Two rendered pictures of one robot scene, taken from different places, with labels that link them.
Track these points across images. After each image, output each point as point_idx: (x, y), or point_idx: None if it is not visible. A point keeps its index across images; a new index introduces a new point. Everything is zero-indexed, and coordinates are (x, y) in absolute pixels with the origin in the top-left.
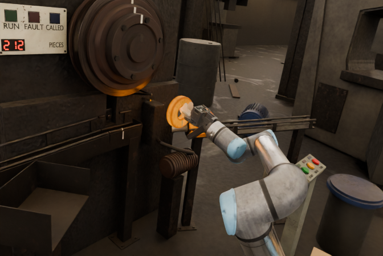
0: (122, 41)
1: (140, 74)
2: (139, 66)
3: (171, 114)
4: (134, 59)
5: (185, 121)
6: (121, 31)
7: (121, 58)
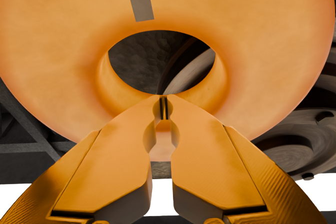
0: (312, 158)
1: (293, 120)
2: (281, 127)
3: (307, 90)
4: (306, 149)
5: None
6: (315, 171)
7: (330, 139)
